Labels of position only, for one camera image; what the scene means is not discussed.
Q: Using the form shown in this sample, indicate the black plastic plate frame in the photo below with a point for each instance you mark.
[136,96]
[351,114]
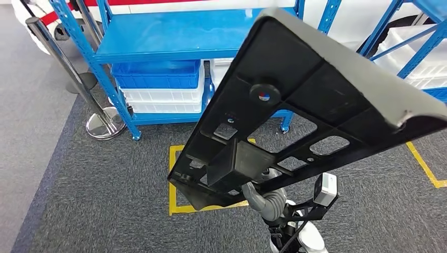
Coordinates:
[297,69]

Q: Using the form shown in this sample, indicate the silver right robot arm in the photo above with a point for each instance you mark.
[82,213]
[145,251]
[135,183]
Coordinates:
[312,241]

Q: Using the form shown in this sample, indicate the blue metal shelf rack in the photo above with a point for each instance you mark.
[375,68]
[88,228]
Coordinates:
[174,35]
[422,53]

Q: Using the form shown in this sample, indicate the blue plastic bin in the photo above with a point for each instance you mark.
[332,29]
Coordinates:
[157,78]

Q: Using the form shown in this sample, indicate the black base stanchion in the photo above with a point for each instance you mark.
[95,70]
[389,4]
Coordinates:
[82,83]

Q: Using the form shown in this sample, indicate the long red barrier belt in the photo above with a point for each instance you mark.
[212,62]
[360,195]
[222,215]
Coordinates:
[139,1]

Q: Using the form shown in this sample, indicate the white car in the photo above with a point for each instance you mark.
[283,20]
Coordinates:
[352,21]

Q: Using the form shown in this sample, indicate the short red barrier belt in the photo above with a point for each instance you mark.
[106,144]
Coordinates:
[49,17]

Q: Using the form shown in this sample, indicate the chrome stanchion post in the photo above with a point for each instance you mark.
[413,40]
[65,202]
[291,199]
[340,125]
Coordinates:
[104,127]

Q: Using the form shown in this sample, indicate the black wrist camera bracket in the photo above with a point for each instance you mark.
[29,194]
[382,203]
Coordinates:
[307,213]

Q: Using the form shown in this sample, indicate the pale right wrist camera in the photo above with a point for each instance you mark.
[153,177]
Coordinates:
[326,190]

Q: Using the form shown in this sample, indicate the black-topped stanchion post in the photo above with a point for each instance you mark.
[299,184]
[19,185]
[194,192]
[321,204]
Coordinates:
[89,21]

